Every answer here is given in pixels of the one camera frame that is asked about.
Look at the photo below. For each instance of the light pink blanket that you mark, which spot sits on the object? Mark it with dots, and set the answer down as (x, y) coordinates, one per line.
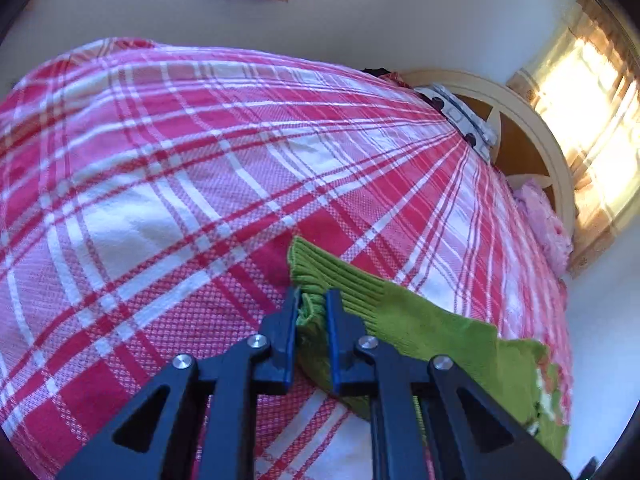
(545, 230)

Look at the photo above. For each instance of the green knitted sweater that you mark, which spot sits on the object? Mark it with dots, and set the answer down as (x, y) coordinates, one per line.
(425, 325)

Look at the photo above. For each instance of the white patterned pillow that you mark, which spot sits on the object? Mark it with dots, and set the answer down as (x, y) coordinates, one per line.
(460, 115)

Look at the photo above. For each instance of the magenta cloth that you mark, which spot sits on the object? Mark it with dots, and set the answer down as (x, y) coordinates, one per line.
(395, 79)

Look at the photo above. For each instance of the cream wooden headboard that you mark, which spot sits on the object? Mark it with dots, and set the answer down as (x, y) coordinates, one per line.
(530, 125)

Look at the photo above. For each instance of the beige patterned curtain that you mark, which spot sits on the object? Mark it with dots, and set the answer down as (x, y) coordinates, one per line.
(590, 85)

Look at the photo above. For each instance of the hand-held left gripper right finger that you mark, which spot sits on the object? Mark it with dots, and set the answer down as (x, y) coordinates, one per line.
(333, 340)

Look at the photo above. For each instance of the red plaid bedsheet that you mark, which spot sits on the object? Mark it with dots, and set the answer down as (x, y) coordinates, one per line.
(175, 185)

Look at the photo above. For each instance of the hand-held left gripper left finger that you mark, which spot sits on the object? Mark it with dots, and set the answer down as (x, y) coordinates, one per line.
(292, 340)

